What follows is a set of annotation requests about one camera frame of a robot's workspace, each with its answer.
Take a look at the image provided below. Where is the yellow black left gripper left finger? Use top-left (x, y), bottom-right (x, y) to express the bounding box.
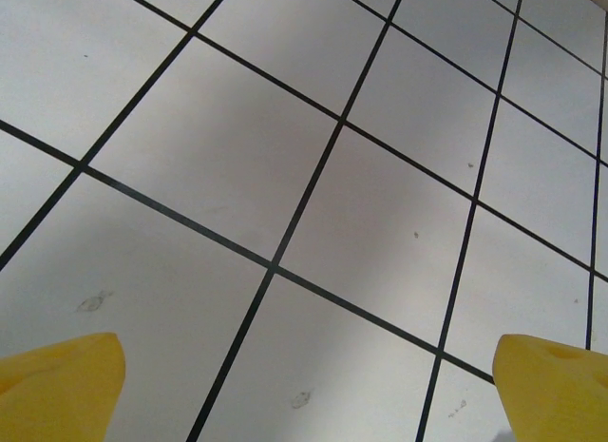
top-left (0, 331), bottom-right (128, 442)

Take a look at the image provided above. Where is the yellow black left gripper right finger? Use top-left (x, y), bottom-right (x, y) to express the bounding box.
top-left (491, 333), bottom-right (608, 442)

